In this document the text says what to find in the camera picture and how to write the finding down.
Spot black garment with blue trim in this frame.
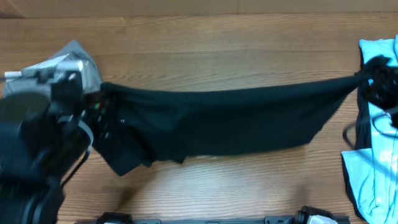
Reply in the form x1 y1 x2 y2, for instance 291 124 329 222
341 55 398 218

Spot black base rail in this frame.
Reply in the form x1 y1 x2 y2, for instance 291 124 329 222
76 210 351 224

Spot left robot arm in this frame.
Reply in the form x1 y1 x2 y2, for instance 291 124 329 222
1 72 111 224

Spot light blue garment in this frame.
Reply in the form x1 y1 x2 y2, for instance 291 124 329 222
341 34 398 224

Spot white folded garment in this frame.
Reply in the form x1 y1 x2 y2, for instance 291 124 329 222
4 71 22 82

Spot grey folded trousers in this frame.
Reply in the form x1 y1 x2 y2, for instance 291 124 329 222
2 40 102 97

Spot black polo shirt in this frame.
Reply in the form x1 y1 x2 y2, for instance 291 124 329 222
93 76 367 175

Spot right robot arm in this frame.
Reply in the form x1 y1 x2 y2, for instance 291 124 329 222
358 55 397 128

